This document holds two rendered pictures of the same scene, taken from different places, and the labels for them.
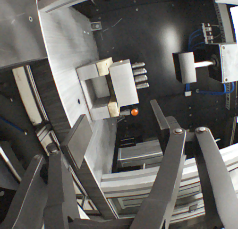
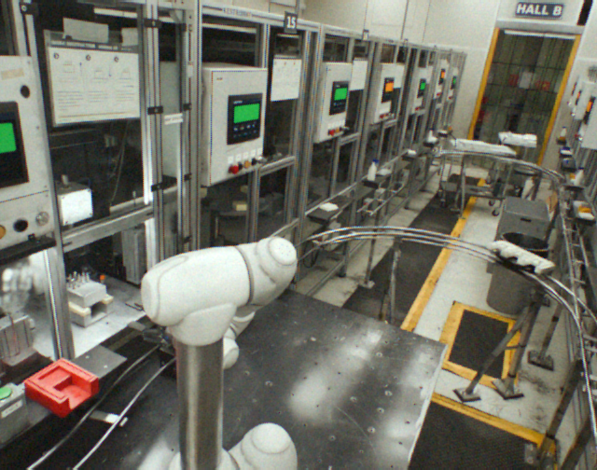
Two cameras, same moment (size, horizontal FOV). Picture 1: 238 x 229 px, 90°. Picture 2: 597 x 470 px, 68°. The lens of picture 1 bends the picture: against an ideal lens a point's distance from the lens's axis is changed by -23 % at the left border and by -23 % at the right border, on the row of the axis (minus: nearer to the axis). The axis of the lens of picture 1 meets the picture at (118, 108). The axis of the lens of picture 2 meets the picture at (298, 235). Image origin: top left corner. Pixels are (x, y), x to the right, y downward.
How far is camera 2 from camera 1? 1.52 m
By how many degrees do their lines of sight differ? 45
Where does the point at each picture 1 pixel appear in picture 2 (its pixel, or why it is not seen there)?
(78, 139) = (138, 326)
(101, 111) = (109, 307)
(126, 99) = (103, 293)
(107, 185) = not seen: hidden behind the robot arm
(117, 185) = not seen: hidden behind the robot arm
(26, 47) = (104, 352)
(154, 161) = (142, 255)
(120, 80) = (92, 299)
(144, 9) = not seen: outside the picture
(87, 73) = (88, 321)
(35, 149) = (127, 352)
